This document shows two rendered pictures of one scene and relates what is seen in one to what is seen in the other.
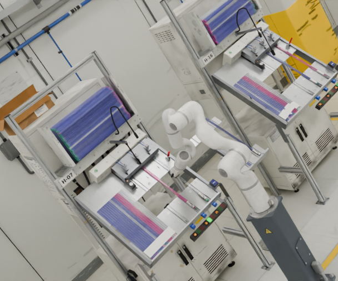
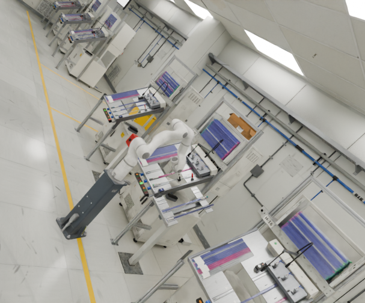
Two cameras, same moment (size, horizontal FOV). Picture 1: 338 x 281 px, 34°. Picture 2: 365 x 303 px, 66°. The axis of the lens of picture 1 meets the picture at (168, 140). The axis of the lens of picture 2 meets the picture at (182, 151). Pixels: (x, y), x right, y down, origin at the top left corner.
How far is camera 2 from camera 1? 3.58 m
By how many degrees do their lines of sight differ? 68
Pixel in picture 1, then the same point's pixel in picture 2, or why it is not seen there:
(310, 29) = not seen: outside the picture
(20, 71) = (303, 169)
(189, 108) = (180, 125)
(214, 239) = (147, 219)
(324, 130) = not seen: outside the picture
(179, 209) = (156, 172)
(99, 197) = not seen: hidden behind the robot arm
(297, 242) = (90, 198)
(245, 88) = (236, 244)
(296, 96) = (216, 283)
